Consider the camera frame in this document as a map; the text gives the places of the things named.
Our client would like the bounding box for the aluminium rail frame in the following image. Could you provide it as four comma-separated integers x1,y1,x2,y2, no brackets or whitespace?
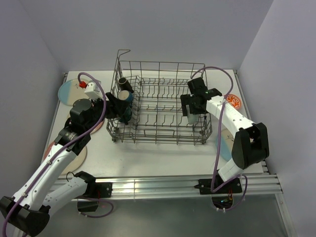
12,70,292,237

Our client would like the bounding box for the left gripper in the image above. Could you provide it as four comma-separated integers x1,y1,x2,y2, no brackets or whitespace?
85,92,129,133

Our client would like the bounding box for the pink cream plate near edge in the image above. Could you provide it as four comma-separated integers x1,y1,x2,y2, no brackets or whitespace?
42,142,87,175

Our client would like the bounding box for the dark blue mug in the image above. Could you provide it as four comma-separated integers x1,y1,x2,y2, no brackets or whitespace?
118,90,133,104

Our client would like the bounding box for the pink and cream plate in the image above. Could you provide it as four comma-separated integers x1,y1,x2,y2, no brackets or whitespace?
66,113,105,135

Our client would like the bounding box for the orange patterned bowl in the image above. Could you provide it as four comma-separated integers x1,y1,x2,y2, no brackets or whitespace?
226,94,242,110

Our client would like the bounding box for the grey wire dish rack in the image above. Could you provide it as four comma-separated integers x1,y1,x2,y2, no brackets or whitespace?
106,49,212,145

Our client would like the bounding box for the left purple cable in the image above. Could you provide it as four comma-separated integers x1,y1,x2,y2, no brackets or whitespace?
1,72,115,232

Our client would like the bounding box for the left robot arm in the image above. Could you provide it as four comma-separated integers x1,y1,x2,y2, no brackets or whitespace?
0,92,129,237

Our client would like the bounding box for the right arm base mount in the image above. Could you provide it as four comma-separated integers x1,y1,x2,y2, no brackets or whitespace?
194,176,242,211

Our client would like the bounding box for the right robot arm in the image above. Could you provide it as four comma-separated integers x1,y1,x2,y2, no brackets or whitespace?
180,78,270,193

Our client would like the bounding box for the light green bowl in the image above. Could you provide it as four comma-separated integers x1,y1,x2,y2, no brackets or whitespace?
186,105,199,124

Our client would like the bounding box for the blue and cream plate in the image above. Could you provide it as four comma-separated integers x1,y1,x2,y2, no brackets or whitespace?
58,79,89,106

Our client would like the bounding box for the blue cream plate right side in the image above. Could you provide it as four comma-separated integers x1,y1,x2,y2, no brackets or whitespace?
219,128,234,162

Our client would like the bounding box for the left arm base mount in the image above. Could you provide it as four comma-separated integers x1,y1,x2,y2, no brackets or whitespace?
77,182,113,215

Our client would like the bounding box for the dark green mug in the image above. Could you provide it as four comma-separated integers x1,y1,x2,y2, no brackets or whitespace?
119,107,132,125

